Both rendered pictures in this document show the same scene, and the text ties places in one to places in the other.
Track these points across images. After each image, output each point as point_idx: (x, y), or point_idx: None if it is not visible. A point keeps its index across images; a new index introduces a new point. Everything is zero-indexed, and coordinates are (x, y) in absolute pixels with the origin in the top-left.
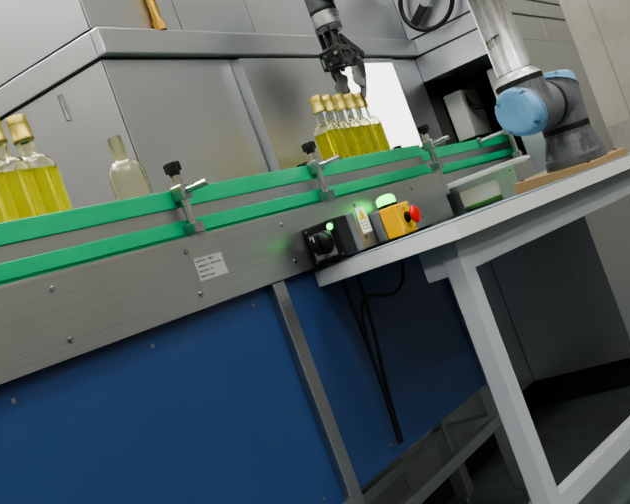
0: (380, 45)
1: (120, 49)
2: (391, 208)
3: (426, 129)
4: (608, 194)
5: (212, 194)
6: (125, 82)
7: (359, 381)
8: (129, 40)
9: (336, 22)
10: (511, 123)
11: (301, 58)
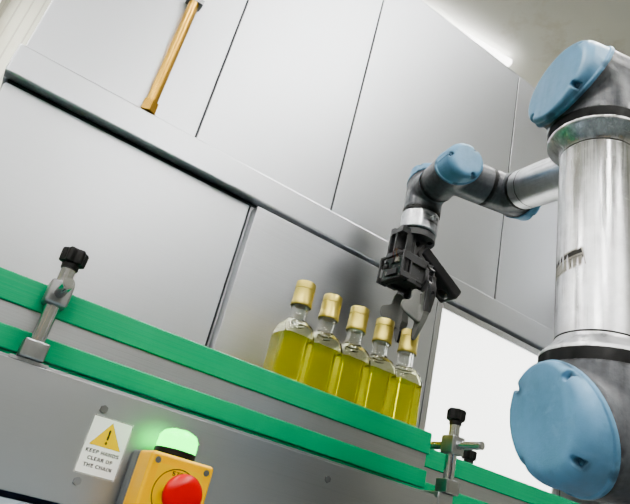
0: (552, 339)
1: (37, 81)
2: (148, 454)
3: (457, 417)
4: None
5: None
6: (20, 120)
7: None
8: (66, 84)
9: (425, 229)
10: (528, 440)
11: (381, 269)
